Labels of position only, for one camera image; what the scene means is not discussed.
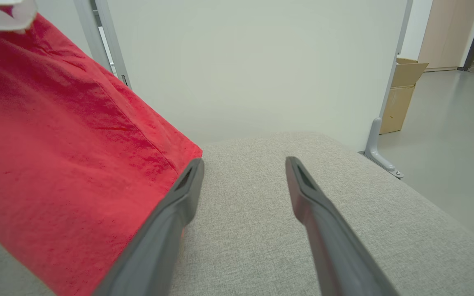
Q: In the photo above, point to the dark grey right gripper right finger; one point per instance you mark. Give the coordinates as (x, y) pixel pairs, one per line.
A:
(335, 246)

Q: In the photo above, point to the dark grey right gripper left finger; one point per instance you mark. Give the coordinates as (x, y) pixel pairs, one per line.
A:
(159, 238)

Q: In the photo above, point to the red jersey with white sleeves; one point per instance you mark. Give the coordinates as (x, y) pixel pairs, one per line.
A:
(56, 144)

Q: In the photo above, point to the brown cardboard box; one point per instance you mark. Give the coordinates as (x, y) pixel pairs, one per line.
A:
(401, 98)

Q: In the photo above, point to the white partition panel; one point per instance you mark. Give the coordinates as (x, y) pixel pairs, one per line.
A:
(60, 20)
(241, 61)

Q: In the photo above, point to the beige wooden door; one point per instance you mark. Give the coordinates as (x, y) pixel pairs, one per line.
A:
(447, 33)

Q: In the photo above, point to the grey partition post with foot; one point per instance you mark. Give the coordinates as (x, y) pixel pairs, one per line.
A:
(375, 139)

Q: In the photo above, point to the grey double partition post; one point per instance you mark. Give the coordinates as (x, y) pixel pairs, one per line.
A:
(112, 41)

